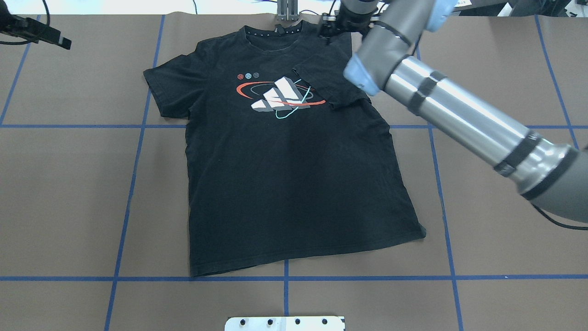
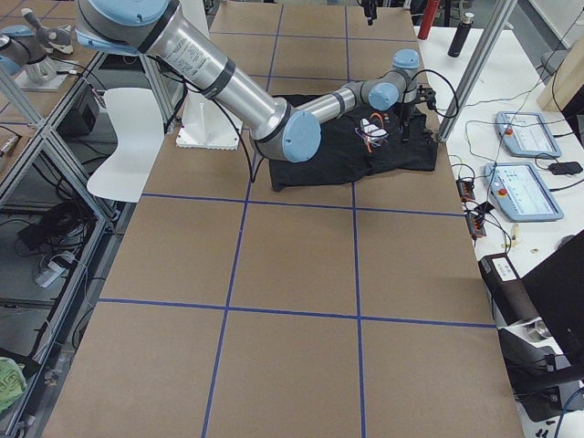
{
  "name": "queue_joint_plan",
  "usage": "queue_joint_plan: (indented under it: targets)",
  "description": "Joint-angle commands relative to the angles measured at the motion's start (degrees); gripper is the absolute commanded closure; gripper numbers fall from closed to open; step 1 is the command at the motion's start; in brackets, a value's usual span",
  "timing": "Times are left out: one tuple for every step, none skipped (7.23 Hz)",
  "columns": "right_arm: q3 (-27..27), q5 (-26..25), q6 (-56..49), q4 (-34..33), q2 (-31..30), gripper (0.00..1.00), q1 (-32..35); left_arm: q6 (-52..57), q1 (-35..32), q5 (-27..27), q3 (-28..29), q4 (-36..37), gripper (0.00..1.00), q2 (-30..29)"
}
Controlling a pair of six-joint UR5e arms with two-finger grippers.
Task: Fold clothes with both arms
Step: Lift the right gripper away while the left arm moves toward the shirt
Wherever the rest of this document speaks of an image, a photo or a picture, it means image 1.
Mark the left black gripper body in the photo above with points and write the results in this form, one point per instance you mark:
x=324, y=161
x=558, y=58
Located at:
x=28, y=27

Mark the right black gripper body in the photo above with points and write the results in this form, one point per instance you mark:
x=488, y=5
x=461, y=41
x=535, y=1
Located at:
x=331, y=28

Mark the black printed t-shirt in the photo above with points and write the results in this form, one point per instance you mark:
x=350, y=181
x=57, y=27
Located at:
x=285, y=157

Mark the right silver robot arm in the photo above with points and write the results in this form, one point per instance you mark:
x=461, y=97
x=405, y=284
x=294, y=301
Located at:
x=552, y=177

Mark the white mounting plate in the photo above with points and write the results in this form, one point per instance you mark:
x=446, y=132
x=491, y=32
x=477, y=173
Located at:
x=286, y=323

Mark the aluminium frame post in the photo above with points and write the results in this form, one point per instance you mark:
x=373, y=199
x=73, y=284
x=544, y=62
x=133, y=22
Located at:
x=287, y=10

